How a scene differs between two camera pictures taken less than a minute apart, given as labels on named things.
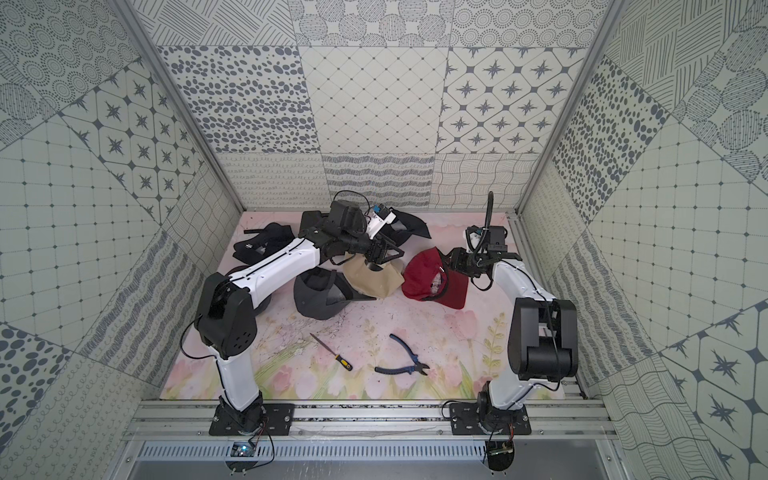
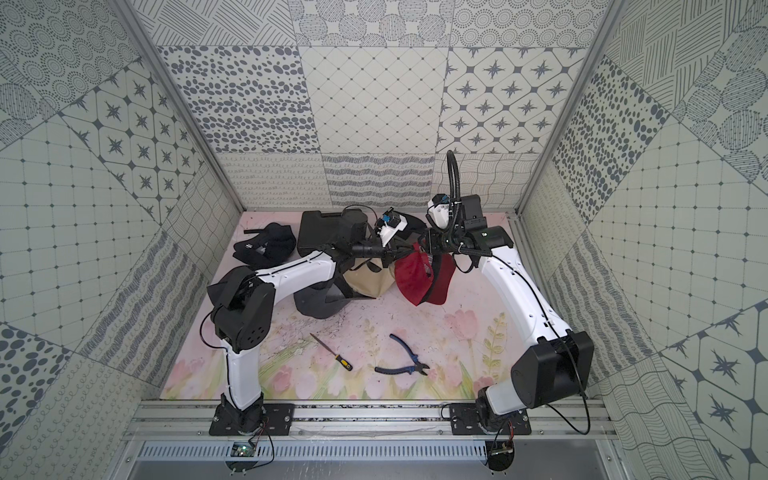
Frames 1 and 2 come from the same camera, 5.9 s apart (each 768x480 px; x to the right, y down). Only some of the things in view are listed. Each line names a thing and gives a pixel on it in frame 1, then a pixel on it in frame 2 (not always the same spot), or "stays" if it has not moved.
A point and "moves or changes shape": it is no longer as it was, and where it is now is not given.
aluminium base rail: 194,419 stays
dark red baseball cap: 426,278 moves or changes shape
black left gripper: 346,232 -> 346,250
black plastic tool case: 312,227 stays
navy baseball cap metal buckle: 267,239 stays
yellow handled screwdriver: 338,357 stays
